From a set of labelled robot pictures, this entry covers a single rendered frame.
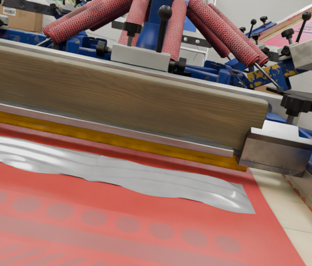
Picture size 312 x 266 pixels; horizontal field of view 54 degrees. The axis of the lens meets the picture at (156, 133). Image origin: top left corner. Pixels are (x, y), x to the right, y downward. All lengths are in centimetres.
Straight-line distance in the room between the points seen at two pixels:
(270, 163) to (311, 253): 13
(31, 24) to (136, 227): 429
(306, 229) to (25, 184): 28
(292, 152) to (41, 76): 32
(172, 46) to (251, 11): 382
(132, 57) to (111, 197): 42
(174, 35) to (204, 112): 55
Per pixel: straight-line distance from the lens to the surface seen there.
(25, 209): 28
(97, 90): 39
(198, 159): 42
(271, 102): 65
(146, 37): 118
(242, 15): 463
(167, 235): 27
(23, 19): 452
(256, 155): 40
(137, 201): 31
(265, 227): 33
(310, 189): 41
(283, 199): 41
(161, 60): 67
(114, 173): 34
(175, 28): 94
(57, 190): 31
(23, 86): 42
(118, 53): 67
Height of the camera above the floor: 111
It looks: 17 degrees down
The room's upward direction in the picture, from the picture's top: 12 degrees clockwise
